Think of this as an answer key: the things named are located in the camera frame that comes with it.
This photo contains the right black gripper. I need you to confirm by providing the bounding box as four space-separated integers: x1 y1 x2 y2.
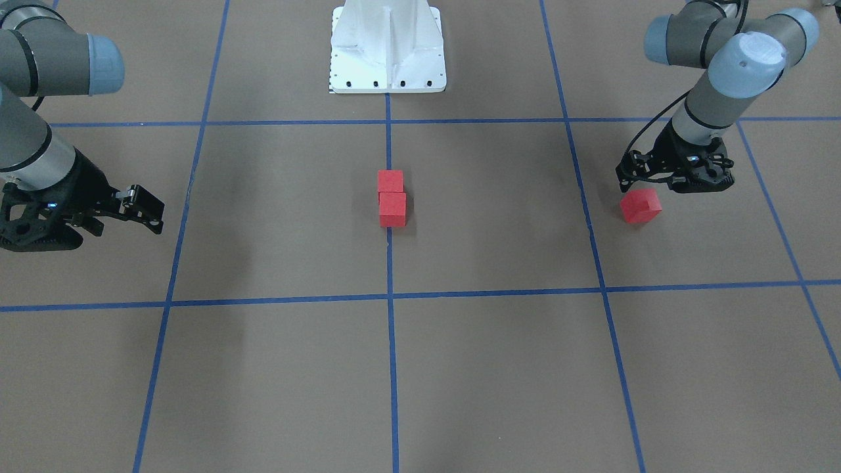
39 150 165 240

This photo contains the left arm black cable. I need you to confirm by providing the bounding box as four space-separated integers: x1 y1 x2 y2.
624 0 753 165

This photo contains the white metal base plate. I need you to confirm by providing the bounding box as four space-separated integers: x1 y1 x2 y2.
329 1 447 94

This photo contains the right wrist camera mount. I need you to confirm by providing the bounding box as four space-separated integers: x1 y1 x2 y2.
1 182 83 252

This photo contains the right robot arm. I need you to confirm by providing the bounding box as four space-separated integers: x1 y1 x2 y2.
1 1 165 252

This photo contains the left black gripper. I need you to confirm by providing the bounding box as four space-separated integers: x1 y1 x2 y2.
615 121 713 194

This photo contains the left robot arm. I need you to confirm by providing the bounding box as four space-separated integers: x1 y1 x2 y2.
615 1 820 194

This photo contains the red block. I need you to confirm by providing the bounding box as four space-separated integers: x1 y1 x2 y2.
620 189 663 224
376 169 405 192
378 192 408 228

